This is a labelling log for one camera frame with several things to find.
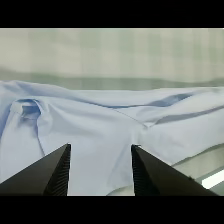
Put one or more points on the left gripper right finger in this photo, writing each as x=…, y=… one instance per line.
x=156, y=176

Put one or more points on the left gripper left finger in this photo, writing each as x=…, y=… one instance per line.
x=43, y=176

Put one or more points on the light blue shirt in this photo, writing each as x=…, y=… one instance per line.
x=100, y=133

